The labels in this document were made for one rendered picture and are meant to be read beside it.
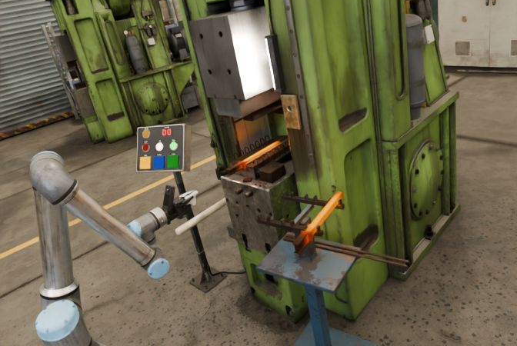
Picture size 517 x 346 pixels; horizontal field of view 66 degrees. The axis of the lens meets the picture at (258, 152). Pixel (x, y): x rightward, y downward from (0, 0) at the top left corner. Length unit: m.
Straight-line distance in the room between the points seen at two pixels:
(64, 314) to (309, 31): 1.49
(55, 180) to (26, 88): 8.23
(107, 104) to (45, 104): 3.12
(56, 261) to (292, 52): 1.32
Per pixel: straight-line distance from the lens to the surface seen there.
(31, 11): 9.83
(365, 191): 2.40
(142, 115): 6.95
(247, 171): 2.18
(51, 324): 1.78
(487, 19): 7.00
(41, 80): 9.80
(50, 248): 1.81
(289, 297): 2.45
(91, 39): 6.82
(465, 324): 2.59
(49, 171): 1.59
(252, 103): 2.07
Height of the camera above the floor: 1.85
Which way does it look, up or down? 22 degrees down
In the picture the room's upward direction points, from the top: 12 degrees counter-clockwise
